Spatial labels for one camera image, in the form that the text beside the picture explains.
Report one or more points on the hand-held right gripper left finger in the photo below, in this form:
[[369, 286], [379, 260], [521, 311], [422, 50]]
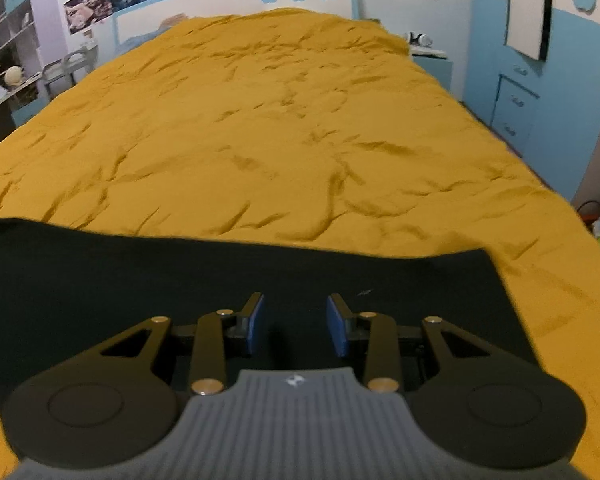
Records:
[[256, 327]]

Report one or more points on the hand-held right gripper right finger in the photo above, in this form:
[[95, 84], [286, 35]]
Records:
[[336, 327]]

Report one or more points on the black pants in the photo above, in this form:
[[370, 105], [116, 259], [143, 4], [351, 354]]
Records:
[[130, 270]]

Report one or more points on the yellow blanket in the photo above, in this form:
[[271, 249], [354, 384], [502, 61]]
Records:
[[280, 125]]

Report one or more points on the blue nightstand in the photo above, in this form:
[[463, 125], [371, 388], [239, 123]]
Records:
[[432, 67]]

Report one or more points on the black and white headphones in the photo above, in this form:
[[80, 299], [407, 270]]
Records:
[[419, 38]]

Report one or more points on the blue pillow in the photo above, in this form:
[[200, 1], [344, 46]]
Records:
[[145, 35]]

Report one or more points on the grey stool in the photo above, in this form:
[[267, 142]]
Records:
[[57, 75], [82, 62]]

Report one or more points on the blue wardrobe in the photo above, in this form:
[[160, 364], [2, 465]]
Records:
[[580, 110]]

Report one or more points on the white and blue headboard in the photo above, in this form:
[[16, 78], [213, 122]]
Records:
[[220, 0]]

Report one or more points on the desk with blue drawer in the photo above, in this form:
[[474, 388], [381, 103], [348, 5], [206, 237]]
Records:
[[0, 120]]

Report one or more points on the round cream ball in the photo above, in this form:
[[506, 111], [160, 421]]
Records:
[[13, 76]]

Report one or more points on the wardrobe mirror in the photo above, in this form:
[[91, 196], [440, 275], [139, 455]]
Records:
[[525, 5]]

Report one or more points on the pink figure wall poster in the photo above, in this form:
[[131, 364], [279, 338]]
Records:
[[87, 10]]

